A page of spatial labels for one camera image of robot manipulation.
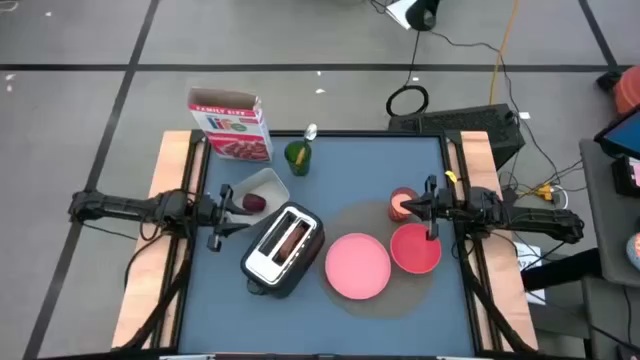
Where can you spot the pink cup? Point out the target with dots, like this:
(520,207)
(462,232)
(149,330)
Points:
(395,215)

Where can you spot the black caster wheel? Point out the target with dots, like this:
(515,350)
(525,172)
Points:
(607,80)

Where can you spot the black round stand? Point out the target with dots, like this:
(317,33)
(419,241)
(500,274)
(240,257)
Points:
(422,15)

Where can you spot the red round bowl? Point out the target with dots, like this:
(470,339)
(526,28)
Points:
(415,250)

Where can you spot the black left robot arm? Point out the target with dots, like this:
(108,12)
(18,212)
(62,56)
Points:
(125,206)

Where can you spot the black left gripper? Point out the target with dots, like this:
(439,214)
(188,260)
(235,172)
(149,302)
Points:
(212,215)

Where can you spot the white paper label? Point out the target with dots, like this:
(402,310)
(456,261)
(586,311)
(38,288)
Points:
(527,255)

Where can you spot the metal spoon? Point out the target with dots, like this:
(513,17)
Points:
(311,131)

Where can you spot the round woven grey placemat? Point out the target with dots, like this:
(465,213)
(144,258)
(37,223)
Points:
(380,305)

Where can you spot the black device pink screen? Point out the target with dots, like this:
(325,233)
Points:
(627,175)

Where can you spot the pink round plate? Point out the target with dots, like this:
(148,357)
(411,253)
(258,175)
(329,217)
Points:
(357,266)

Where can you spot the orange round object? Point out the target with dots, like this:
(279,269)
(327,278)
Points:
(630,90)

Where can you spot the white paper sheet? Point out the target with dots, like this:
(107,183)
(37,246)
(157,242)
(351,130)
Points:
(397,10)

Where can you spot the grey side table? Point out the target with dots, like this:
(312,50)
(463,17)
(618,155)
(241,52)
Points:
(610,235)

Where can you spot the green plastic cup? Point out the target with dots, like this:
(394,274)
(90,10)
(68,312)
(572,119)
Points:
(291,161)

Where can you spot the white square dish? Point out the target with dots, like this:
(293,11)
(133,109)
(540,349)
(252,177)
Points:
(272,185)

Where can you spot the yellow power plug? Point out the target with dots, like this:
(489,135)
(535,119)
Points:
(545,192)

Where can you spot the black floor beam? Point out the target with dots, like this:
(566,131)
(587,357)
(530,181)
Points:
(560,270)

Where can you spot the black tablet blue screen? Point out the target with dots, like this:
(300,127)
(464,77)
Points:
(625,135)

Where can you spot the dark red apple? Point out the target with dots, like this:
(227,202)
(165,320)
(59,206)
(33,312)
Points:
(254,202)

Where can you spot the black computer tower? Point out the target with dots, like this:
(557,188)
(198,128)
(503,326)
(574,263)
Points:
(460,125)

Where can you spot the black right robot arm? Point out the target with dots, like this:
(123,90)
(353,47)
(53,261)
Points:
(540,220)

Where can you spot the black and silver toaster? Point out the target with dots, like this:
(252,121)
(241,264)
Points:
(265,260)

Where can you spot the Life cinnamon cereal box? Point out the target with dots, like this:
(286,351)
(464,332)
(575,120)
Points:
(235,125)

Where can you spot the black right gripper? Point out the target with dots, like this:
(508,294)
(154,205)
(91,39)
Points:
(450,207)

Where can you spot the colourful ball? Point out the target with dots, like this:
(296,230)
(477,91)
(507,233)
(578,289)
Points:
(635,250)

